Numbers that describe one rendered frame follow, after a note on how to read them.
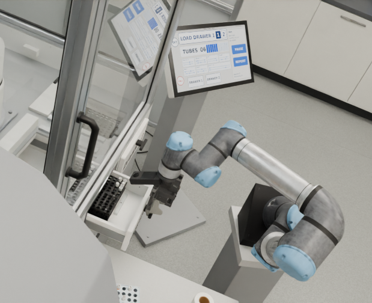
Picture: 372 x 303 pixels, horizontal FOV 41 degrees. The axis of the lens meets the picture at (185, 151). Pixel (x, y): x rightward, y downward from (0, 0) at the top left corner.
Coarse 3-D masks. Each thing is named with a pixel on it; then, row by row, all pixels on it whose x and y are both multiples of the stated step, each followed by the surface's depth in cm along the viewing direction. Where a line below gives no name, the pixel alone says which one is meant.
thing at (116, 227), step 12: (132, 192) 191; (144, 192) 189; (132, 204) 186; (96, 216) 169; (120, 216) 180; (132, 216) 182; (96, 228) 171; (108, 228) 170; (120, 228) 169; (120, 240) 171
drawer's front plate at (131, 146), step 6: (144, 120) 210; (144, 126) 207; (138, 132) 203; (144, 132) 216; (132, 138) 199; (138, 138) 204; (132, 144) 197; (126, 150) 193; (132, 150) 201; (126, 156) 191; (120, 162) 191; (120, 168) 193
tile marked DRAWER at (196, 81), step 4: (196, 76) 230; (200, 76) 232; (188, 80) 227; (192, 80) 229; (196, 80) 230; (200, 80) 232; (188, 84) 228; (192, 84) 229; (196, 84) 230; (200, 84) 232
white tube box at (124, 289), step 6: (120, 288) 163; (126, 288) 164; (132, 288) 165; (138, 288) 165; (120, 294) 162; (126, 294) 162; (132, 294) 163; (138, 294) 164; (120, 300) 160; (126, 300) 161; (132, 300) 161; (138, 300) 162
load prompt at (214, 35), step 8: (184, 32) 225; (192, 32) 228; (200, 32) 231; (208, 32) 234; (216, 32) 237; (224, 32) 240; (184, 40) 225; (192, 40) 228; (200, 40) 231; (208, 40) 234; (216, 40) 237
